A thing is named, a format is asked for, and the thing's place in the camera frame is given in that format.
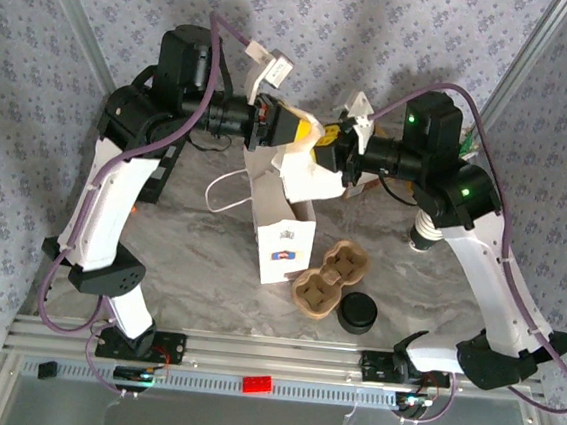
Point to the white paper napkin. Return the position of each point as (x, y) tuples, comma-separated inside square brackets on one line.
[(307, 179)]

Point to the stack of white paper cups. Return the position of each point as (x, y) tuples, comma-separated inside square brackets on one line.
[(424, 233)]

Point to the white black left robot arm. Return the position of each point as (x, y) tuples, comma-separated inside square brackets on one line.
[(108, 206)]

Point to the green plastic stirrer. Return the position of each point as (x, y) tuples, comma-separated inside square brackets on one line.
[(468, 142)]

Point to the black grey chessboard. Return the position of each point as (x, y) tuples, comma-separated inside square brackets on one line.
[(158, 185)]

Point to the brown cardboard cup carrier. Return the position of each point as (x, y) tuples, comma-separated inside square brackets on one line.
[(329, 279)]

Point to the black cup lid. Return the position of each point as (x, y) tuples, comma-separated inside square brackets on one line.
[(357, 312)]

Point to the small circuit board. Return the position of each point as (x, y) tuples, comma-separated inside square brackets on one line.
[(137, 375), (413, 402)]

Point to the red toy brick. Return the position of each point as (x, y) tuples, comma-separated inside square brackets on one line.
[(257, 385)]

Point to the small black block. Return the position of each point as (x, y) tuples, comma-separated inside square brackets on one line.
[(47, 370)]

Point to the grey metal panel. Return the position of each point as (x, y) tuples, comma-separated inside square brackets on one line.
[(243, 424)]

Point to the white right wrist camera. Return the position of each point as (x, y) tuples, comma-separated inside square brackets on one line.
[(359, 106)]

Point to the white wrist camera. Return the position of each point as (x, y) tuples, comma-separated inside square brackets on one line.
[(359, 106), (277, 68)]

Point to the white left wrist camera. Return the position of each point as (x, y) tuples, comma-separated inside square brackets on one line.
[(277, 68)]

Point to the aluminium frame post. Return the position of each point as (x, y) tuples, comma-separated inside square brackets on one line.
[(85, 27), (517, 69)]

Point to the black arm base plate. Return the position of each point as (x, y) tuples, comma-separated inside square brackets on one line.
[(374, 367), (172, 347)]

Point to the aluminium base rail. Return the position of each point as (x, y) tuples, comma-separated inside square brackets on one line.
[(275, 355)]

